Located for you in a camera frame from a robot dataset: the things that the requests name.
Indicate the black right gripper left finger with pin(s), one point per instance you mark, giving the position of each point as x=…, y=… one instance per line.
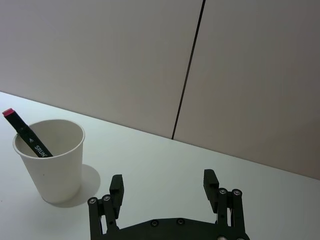
x=115, y=197

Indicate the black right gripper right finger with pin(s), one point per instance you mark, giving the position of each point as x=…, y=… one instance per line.
x=220, y=200

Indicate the white paper cup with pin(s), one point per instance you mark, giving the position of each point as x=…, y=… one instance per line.
x=51, y=163

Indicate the black marker with red cap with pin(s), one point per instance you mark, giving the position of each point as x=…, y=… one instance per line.
x=26, y=135

